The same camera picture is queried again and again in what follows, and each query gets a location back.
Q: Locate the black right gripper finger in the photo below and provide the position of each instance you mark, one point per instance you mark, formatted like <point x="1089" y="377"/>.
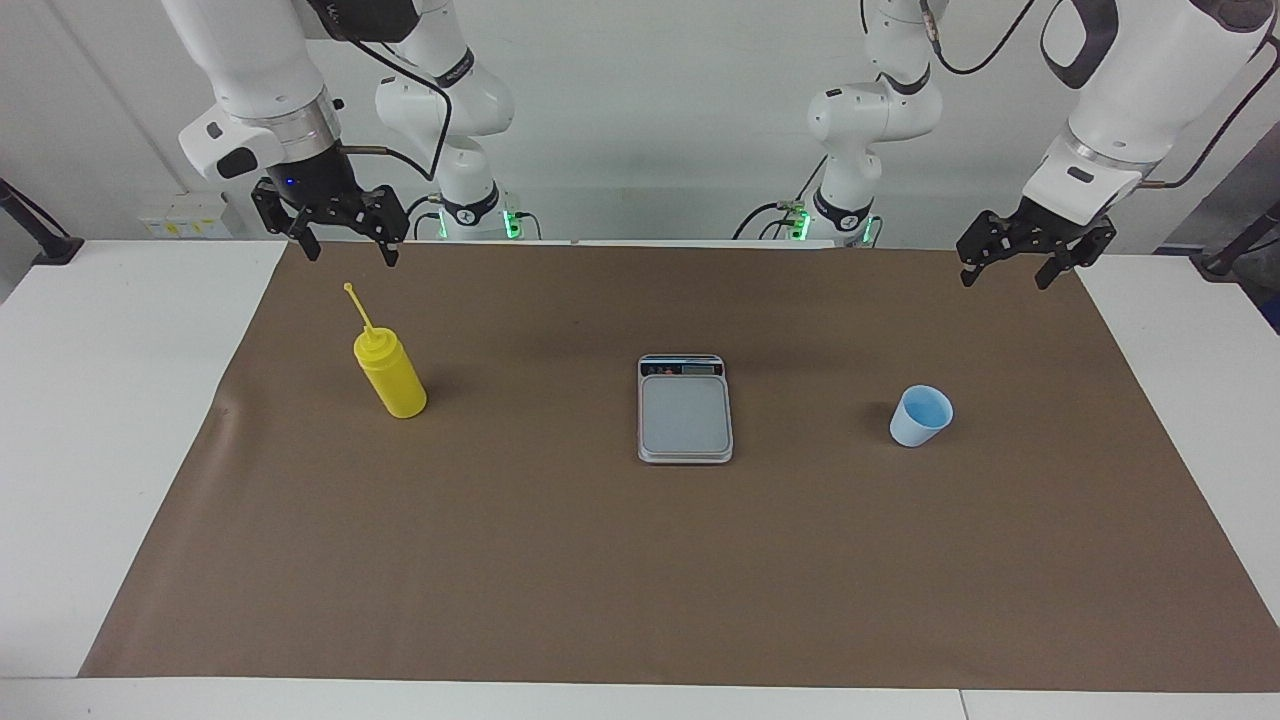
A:
<point x="308" y="242"/>
<point x="389" y="252"/>

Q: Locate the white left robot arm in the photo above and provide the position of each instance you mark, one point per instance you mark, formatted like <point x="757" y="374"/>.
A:
<point x="1130" y="90"/>

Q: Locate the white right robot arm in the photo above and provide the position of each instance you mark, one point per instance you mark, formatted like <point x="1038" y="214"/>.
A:
<point x="250" y="60"/>

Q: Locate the silver digital kitchen scale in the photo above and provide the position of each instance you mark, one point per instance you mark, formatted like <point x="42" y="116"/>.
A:
<point x="685" y="415"/>

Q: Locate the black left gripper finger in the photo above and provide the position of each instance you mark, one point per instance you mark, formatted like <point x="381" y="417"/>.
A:
<point x="1054" y="270"/>
<point x="970" y="273"/>

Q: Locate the dark blue object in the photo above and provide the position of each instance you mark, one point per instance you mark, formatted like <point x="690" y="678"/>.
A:
<point x="1274" y="315"/>

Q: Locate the white wall power strip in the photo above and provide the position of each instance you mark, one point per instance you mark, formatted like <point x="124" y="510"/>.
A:
<point x="185" y="222"/>

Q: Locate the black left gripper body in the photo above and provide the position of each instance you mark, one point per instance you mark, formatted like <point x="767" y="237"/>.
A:
<point x="1040" y="235"/>

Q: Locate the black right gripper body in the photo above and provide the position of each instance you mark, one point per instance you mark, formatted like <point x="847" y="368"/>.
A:
<point x="320" y="195"/>

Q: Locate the black clamp stand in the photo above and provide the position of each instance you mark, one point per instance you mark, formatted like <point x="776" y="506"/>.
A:
<point x="55" y="248"/>
<point x="1220" y="262"/>

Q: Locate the yellow squeeze bottle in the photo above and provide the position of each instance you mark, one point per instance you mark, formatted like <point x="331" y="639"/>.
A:
<point x="395" y="385"/>

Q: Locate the brown paper table mat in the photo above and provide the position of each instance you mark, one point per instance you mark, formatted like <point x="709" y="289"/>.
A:
<point x="600" y="560"/>

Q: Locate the light blue plastic cup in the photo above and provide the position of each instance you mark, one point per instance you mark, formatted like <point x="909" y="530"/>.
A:
<point x="915" y="425"/>

